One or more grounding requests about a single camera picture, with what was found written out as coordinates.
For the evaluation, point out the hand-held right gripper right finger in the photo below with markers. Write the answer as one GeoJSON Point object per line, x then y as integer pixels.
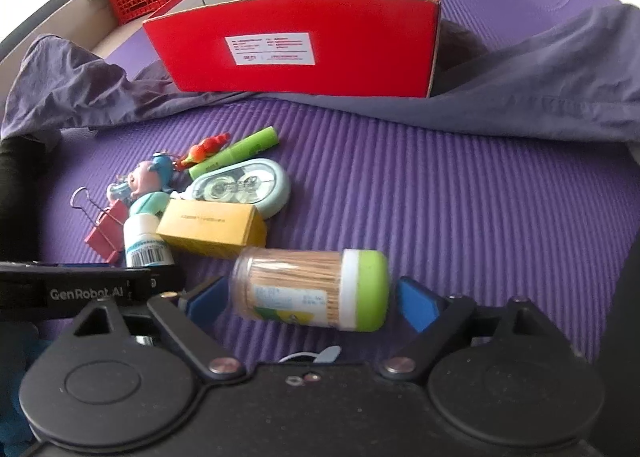
{"type": "Point", "coordinates": [420, 304]}

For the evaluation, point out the yellow rectangular box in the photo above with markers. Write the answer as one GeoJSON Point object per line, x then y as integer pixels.
{"type": "Point", "coordinates": [210, 227]}

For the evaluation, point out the toothpick jar with green lid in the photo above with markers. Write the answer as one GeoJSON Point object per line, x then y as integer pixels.
{"type": "Point", "coordinates": [300, 287]}

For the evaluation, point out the red binder clip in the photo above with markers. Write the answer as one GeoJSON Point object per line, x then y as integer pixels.
{"type": "Point", "coordinates": [107, 234]}

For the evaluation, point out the red cardboard box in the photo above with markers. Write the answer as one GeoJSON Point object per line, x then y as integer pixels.
{"type": "Point", "coordinates": [350, 67]}

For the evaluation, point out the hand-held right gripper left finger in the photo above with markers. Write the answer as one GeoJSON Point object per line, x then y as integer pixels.
{"type": "Point", "coordinates": [206, 302]}

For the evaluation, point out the white bottle with teal label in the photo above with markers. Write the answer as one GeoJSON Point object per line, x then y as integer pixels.
{"type": "Point", "coordinates": [145, 242]}

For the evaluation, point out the grey purple cloth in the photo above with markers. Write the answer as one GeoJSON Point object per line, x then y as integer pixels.
{"type": "Point", "coordinates": [550, 87]}

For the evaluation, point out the light blue correction tape dispenser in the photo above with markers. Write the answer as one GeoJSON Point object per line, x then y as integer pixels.
{"type": "Point", "coordinates": [272, 197]}

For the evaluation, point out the pink and blue cartoon figure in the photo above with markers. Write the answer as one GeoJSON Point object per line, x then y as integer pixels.
{"type": "Point", "coordinates": [145, 177]}

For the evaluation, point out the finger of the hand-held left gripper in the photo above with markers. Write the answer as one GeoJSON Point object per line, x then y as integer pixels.
{"type": "Point", "coordinates": [167, 279]}

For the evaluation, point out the green highlighter pen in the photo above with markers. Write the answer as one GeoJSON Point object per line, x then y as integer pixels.
{"type": "Point", "coordinates": [240, 149]}

